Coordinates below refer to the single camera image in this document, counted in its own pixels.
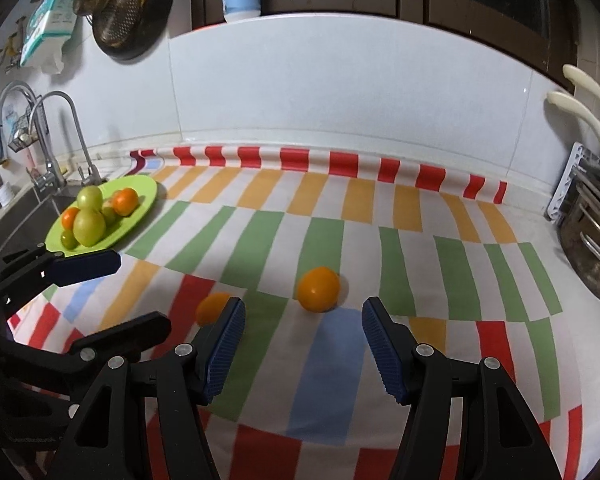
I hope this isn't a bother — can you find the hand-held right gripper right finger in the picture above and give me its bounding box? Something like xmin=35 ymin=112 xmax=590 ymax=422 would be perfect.
xmin=361 ymin=296 xmax=563 ymax=480

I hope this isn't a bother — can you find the colourful striped tablecloth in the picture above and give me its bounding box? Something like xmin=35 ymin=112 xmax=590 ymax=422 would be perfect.
xmin=7 ymin=145 xmax=586 ymax=480

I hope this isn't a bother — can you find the metal colander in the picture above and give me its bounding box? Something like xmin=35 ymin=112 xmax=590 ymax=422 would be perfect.
xmin=75 ymin=0 xmax=148 ymax=51

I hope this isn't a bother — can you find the tissue pack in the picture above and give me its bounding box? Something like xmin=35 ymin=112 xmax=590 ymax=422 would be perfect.
xmin=20 ymin=0 xmax=101 ymax=73

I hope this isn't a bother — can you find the chrome kitchen faucet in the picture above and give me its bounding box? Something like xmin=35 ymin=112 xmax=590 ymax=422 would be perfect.
xmin=28 ymin=91 xmax=106 ymax=191
xmin=0 ymin=82 xmax=42 ymax=168

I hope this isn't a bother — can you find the steel sink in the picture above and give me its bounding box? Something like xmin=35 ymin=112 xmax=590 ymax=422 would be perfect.
xmin=0 ymin=180 xmax=81 ymax=263

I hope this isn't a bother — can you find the large green citrus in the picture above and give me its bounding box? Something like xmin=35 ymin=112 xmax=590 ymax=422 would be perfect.
xmin=73 ymin=208 xmax=107 ymax=248

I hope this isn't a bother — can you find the wire sink caddy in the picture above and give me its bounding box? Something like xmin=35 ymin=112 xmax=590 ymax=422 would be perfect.
xmin=7 ymin=110 xmax=37 ymax=153

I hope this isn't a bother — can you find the green plate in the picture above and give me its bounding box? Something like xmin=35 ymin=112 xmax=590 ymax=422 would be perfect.
xmin=45 ymin=174 xmax=159 ymax=253

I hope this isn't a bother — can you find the white dish rack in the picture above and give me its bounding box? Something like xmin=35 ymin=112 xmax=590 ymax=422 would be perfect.
xmin=545 ymin=142 xmax=600 ymax=223

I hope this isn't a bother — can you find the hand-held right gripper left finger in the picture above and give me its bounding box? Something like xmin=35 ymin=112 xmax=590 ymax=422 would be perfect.
xmin=55 ymin=297 xmax=247 ymax=480

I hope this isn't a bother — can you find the pale green tomato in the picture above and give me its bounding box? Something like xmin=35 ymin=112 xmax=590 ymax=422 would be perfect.
xmin=76 ymin=186 xmax=104 ymax=211

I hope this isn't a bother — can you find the large steel pot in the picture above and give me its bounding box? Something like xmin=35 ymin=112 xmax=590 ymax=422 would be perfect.
xmin=560 ymin=185 xmax=600 ymax=303

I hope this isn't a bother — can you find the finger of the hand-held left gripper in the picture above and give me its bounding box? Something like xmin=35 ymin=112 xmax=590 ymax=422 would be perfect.
xmin=0 ymin=311 xmax=172 ymax=406
xmin=0 ymin=242 xmax=122 ymax=311

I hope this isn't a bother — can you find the medium orange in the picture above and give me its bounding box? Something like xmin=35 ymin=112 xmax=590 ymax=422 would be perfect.
xmin=296 ymin=266 xmax=341 ymax=314

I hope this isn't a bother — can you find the black frying pan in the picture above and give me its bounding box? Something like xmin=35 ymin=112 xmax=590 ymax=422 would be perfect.
xmin=90 ymin=0 xmax=176 ymax=63

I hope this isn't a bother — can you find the small orange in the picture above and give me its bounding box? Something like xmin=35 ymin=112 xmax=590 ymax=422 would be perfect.
xmin=112 ymin=187 xmax=140 ymax=217
xmin=195 ymin=292 xmax=233 ymax=327

